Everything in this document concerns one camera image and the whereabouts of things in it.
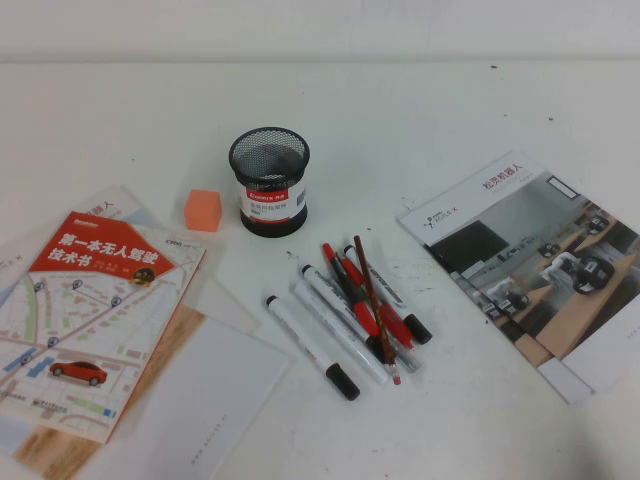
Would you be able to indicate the black mesh pen holder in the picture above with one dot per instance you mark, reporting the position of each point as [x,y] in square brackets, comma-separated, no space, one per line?
[272,200]

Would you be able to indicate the red black pen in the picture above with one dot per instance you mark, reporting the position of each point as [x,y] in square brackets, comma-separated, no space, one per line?
[364,315]

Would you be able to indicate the red pen clear barrel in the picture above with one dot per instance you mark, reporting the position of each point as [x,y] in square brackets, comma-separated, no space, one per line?
[397,327]

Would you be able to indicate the white marker black cap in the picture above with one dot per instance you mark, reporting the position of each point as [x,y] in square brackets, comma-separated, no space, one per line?
[325,290]
[386,287]
[300,335]

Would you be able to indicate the brown pencil red eraser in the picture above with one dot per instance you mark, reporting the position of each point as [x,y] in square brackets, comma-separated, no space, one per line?
[372,295]

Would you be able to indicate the all white marker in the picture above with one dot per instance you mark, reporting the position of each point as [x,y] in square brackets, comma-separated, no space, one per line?
[335,332]

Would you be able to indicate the orange foam cube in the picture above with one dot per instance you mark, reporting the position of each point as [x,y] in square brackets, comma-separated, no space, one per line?
[202,210]

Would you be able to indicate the wood print white brochure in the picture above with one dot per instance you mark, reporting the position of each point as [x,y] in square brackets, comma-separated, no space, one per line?
[225,390]

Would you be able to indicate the robot photo AgileX brochure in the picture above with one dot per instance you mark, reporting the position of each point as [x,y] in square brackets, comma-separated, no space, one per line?
[525,250]
[570,381]

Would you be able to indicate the red car map book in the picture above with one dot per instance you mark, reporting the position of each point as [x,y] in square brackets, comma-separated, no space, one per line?
[95,320]

